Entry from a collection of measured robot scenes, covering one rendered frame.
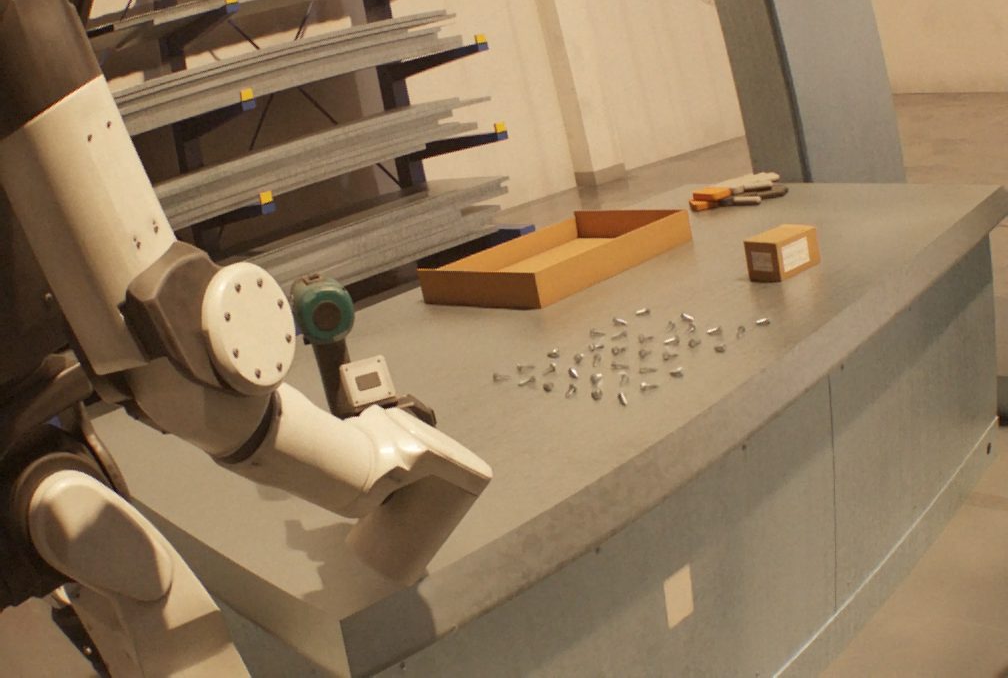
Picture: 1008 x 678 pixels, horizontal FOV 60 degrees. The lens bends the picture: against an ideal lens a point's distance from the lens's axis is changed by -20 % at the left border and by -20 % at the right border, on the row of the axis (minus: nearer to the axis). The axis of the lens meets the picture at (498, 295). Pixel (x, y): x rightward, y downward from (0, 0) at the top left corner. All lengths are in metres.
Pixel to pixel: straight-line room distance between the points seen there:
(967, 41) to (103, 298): 10.52
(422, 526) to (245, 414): 0.21
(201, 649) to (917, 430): 1.37
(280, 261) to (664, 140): 3.99
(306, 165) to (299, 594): 4.22
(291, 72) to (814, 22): 3.05
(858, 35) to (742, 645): 2.10
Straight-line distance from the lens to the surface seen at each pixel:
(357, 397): 0.97
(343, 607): 0.91
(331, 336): 1.08
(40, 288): 0.74
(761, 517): 1.41
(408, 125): 5.43
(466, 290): 1.86
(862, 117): 3.06
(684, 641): 1.34
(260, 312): 0.62
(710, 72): 8.71
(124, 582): 0.81
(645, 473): 1.10
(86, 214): 0.57
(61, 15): 0.59
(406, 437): 0.75
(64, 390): 0.79
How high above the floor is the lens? 1.08
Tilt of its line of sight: 13 degrees down
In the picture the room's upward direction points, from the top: 12 degrees counter-clockwise
